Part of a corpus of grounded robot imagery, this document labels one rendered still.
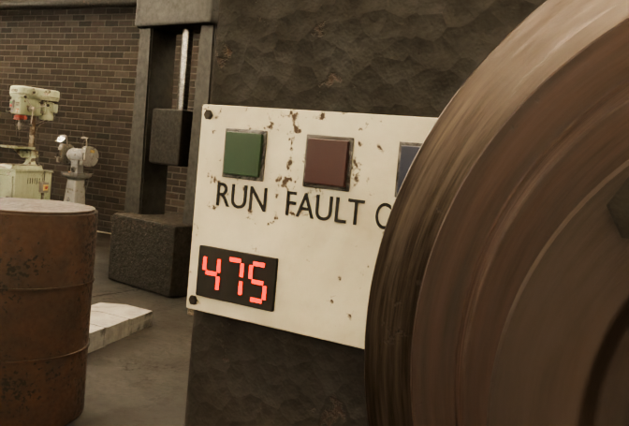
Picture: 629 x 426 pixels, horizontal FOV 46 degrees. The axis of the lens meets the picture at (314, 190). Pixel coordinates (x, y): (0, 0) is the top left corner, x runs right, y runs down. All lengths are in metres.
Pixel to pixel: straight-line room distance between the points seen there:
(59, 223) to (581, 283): 2.82
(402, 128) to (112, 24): 8.84
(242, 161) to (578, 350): 0.38
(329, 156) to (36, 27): 9.80
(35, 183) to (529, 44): 8.22
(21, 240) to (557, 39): 2.74
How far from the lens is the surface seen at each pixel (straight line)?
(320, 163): 0.58
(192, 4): 5.89
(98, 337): 4.36
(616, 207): 0.29
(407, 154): 0.55
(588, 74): 0.37
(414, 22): 0.58
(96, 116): 9.36
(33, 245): 3.02
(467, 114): 0.40
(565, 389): 0.31
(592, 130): 0.34
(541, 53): 0.39
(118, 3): 8.90
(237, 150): 0.62
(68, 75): 9.78
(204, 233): 0.65
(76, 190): 9.01
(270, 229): 0.61
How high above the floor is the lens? 1.21
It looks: 3 degrees down
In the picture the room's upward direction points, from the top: 5 degrees clockwise
